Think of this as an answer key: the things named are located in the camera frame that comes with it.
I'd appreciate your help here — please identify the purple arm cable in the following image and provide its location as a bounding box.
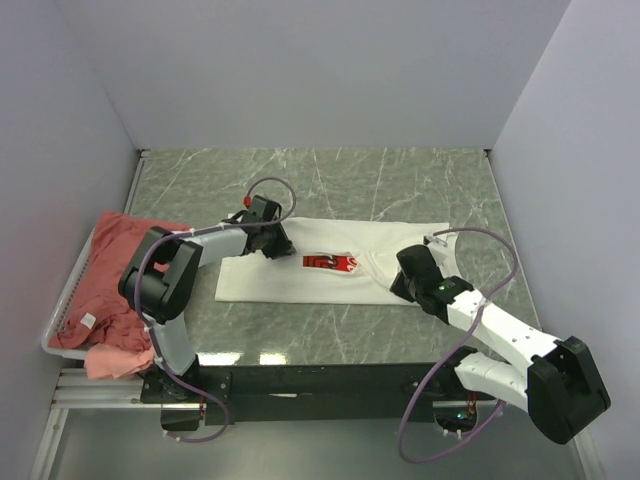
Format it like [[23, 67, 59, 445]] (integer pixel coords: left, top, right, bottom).
[[133, 177, 299, 445], [398, 227, 519, 464]]

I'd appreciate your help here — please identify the white t-shirt red print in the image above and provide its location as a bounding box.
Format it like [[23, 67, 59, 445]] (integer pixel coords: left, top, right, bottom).
[[215, 217, 450, 306]]

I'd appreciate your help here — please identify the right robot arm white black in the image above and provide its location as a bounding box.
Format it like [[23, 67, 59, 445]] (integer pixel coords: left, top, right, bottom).
[[391, 245, 611, 444]]

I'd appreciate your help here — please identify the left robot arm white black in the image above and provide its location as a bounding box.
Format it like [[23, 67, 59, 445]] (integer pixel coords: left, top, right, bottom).
[[118, 195, 295, 402]]

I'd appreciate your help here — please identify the aluminium frame rail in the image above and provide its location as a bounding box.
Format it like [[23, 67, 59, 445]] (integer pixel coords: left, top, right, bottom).
[[31, 352, 604, 479]]

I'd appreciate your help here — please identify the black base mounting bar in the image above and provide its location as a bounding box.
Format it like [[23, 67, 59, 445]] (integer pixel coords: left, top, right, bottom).
[[139, 363, 496, 436]]

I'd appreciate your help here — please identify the white plastic tray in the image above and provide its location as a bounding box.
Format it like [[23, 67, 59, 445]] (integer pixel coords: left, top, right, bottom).
[[41, 231, 95, 359]]

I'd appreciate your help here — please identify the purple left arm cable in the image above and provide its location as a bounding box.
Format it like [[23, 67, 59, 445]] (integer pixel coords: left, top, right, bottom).
[[133, 177, 299, 445]]

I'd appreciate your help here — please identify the red t-shirt in tray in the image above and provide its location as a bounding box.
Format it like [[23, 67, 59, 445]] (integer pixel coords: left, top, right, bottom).
[[48, 211, 188, 353]]

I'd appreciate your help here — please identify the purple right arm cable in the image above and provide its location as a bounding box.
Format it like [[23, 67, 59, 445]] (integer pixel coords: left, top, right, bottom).
[[398, 227, 519, 464]]

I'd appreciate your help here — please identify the pink t-shirt in tray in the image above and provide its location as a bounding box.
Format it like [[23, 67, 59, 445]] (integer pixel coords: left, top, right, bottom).
[[84, 344, 155, 380]]

